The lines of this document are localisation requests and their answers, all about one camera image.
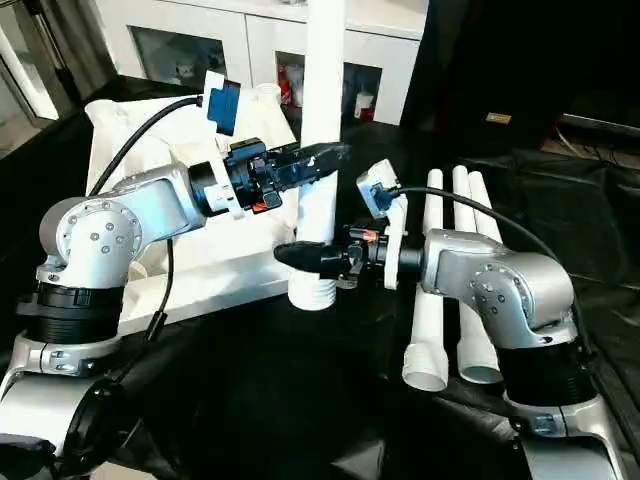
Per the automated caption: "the white plastic table top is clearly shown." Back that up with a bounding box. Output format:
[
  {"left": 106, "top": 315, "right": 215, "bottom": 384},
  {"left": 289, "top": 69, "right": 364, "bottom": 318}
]
[{"left": 84, "top": 84, "right": 343, "bottom": 339}]

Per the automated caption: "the small white cup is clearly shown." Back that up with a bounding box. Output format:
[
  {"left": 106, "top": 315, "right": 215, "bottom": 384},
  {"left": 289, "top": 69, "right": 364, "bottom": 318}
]
[{"left": 354, "top": 92, "right": 377, "bottom": 121}]

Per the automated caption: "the red bottle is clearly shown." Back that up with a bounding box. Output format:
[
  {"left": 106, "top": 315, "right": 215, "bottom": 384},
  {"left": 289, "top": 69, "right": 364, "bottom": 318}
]
[{"left": 284, "top": 66, "right": 304, "bottom": 107}]

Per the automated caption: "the white display cabinet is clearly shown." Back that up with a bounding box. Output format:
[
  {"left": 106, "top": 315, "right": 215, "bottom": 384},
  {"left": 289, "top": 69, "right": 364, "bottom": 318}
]
[{"left": 92, "top": 0, "right": 431, "bottom": 126}]

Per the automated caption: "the black work mat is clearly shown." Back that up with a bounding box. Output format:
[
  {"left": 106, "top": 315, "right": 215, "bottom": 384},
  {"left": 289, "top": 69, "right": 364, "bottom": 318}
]
[{"left": 0, "top": 75, "right": 640, "bottom": 480}]

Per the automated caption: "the black low cabinet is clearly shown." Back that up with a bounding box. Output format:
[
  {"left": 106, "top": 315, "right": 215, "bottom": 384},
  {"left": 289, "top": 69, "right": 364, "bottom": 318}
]
[{"left": 420, "top": 0, "right": 640, "bottom": 166}]

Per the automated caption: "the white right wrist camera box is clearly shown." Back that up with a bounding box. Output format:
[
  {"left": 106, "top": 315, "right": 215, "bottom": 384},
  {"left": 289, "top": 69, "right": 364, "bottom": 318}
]
[{"left": 357, "top": 158, "right": 411, "bottom": 293}]

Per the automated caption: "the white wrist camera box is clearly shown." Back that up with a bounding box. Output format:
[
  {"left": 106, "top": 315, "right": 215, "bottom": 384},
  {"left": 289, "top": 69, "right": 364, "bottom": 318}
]
[
  {"left": 357, "top": 158, "right": 411, "bottom": 293},
  {"left": 198, "top": 70, "right": 249, "bottom": 219}
]

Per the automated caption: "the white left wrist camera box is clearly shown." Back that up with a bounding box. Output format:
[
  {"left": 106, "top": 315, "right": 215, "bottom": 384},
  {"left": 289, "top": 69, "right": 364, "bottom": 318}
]
[{"left": 198, "top": 70, "right": 249, "bottom": 219}]

